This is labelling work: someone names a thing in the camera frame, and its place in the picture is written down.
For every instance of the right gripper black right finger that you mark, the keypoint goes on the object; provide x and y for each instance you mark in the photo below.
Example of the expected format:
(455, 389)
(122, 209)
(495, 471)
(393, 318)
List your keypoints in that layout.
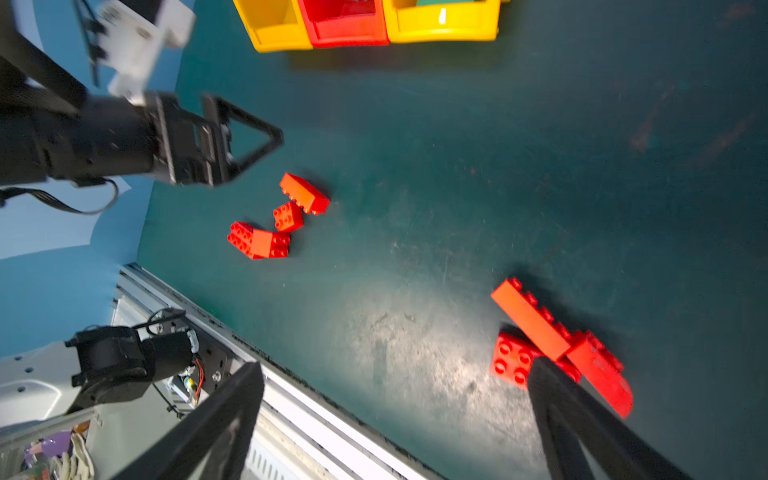
(571, 422)

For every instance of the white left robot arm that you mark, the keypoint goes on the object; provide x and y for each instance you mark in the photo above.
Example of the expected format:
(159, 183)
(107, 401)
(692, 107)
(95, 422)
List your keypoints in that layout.
(126, 36)

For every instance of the right yellow storage bin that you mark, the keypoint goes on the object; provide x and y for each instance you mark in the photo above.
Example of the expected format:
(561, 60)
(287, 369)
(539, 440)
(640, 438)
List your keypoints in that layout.
(431, 21)

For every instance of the red square lego brick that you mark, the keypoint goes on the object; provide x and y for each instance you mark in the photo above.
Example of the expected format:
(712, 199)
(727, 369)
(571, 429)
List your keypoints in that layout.
(288, 218)

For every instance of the red lego brick long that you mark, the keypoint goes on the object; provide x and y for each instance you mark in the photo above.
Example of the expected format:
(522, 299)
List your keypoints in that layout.
(304, 194)

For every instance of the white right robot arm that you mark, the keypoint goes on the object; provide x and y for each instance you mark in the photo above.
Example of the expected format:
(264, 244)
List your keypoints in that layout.
(114, 365)

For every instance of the red lego brick cluster bottom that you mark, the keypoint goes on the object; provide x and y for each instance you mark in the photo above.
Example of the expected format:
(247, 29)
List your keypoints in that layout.
(513, 359)

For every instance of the red lego brick cluster top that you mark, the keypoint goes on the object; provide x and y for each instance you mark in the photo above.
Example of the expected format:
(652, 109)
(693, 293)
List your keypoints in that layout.
(534, 320)

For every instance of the aluminium front rail base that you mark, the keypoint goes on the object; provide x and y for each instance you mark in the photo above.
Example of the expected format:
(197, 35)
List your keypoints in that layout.
(299, 434)

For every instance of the red lego brick cluster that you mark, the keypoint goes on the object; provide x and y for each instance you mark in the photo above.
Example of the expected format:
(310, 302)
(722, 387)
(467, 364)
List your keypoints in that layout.
(513, 359)
(603, 370)
(534, 320)

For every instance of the left yellow storage bin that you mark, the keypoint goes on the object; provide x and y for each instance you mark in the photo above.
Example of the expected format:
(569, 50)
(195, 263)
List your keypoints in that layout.
(274, 25)

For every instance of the yellow storage bin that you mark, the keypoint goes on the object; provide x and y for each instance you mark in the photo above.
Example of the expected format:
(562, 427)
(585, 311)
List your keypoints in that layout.
(431, 21)
(274, 25)

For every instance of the red storage bin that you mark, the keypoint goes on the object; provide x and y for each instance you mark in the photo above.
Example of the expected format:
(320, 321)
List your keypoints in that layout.
(344, 23)

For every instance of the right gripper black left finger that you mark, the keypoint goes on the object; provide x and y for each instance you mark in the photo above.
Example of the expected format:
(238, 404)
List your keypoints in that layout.
(214, 439)

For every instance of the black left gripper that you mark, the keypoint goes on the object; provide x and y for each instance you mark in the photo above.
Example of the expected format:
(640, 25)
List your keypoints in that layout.
(112, 137)

